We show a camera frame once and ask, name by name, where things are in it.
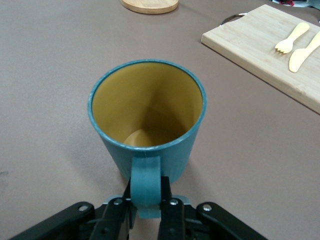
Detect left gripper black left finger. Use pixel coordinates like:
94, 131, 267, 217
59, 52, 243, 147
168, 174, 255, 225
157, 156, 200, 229
9, 178, 138, 240

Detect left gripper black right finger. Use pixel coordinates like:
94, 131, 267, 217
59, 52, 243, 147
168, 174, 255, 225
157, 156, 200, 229
157, 176, 268, 240

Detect teal cup with yellow inside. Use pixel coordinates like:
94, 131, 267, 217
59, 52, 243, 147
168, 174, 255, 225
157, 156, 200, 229
87, 59, 208, 221

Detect wooden cup rack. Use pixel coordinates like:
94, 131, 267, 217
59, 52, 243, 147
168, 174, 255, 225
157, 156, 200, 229
120, 0, 180, 15

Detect bamboo cutting board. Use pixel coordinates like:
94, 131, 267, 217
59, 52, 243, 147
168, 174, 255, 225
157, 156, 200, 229
201, 4, 320, 115

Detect yellow plastic knife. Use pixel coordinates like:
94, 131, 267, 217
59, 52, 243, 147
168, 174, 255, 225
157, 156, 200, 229
289, 31, 320, 73

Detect yellow plastic fork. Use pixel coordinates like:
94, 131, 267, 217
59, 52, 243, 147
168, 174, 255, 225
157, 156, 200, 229
274, 22, 310, 54

